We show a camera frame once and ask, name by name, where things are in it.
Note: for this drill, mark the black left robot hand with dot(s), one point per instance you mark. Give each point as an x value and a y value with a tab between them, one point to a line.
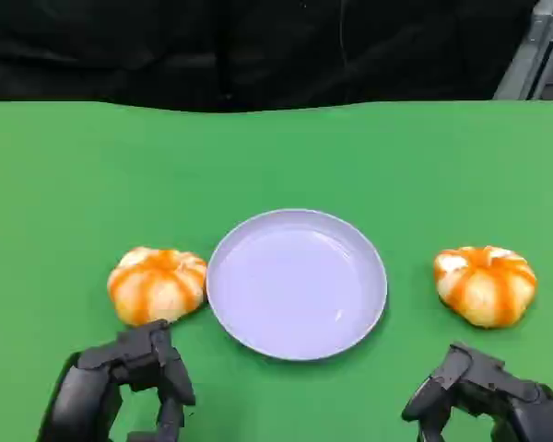
87	382

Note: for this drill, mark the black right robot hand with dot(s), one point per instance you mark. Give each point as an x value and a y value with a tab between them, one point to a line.
521	400

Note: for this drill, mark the orange and white bread roll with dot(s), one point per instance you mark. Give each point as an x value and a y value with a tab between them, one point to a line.
486	287
156	285

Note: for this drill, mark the lilac plate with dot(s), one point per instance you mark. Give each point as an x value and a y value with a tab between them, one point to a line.
295	285

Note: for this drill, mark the green table cloth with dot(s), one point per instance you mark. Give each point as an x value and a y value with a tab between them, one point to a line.
276	166

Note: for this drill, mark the black backdrop curtain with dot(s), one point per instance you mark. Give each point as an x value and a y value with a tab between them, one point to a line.
212	46

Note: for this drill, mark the grey aluminium frame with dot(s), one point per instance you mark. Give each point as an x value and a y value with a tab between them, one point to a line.
534	50

